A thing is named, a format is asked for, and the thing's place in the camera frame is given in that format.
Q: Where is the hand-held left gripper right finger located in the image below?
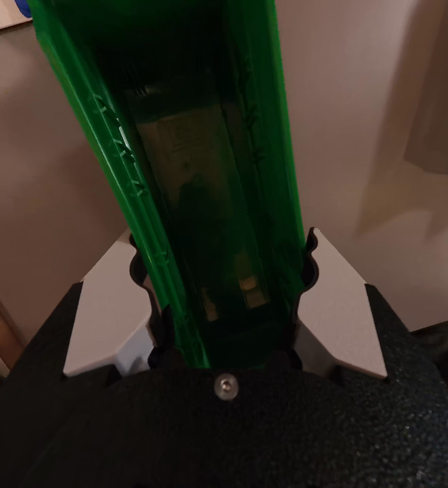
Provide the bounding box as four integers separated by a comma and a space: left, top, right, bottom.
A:
290, 227, 389, 380

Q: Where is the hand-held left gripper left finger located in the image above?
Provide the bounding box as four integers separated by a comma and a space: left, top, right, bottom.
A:
62, 228, 164, 378

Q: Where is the green plastic bin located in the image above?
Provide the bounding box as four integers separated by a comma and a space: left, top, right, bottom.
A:
25, 0, 309, 370

